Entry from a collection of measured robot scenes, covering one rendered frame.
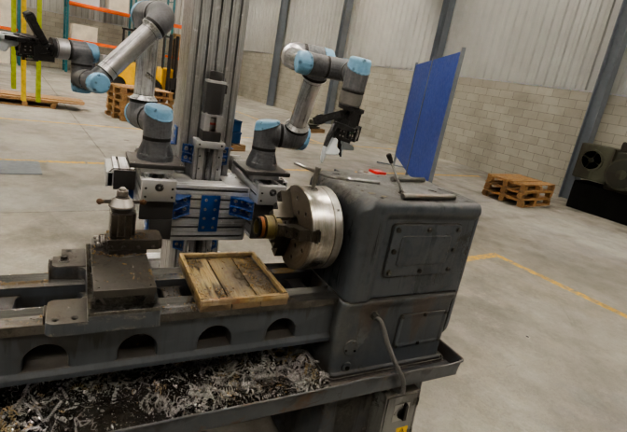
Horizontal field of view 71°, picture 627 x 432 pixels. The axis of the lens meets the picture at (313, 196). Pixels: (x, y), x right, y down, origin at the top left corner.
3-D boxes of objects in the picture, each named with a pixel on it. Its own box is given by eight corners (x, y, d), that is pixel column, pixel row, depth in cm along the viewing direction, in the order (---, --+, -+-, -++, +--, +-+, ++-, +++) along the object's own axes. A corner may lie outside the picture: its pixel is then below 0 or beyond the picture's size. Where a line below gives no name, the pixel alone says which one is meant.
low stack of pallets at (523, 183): (511, 192, 956) (517, 174, 945) (550, 205, 893) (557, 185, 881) (480, 193, 879) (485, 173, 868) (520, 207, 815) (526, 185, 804)
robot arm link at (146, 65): (136, 132, 190) (146, -3, 176) (120, 125, 199) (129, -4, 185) (162, 132, 199) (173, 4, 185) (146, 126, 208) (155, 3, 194)
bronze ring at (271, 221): (276, 210, 164) (253, 210, 159) (286, 218, 156) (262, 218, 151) (272, 233, 166) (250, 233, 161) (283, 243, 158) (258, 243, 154)
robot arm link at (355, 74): (367, 58, 146) (377, 62, 139) (358, 91, 150) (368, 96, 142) (345, 53, 144) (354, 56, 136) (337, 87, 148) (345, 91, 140)
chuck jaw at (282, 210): (296, 220, 168) (292, 191, 172) (301, 216, 164) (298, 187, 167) (269, 220, 163) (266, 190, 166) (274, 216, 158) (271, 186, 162)
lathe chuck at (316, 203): (289, 242, 186) (306, 173, 175) (322, 285, 161) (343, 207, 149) (270, 242, 182) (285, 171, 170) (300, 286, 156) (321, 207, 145)
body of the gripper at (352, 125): (348, 146, 145) (357, 109, 141) (326, 137, 149) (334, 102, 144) (357, 143, 152) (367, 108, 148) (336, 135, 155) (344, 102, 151)
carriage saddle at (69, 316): (143, 257, 166) (144, 243, 164) (162, 326, 127) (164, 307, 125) (49, 259, 151) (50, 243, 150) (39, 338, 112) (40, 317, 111)
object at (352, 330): (362, 388, 248) (397, 247, 226) (417, 456, 208) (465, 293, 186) (263, 410, 220) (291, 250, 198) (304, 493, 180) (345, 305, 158)
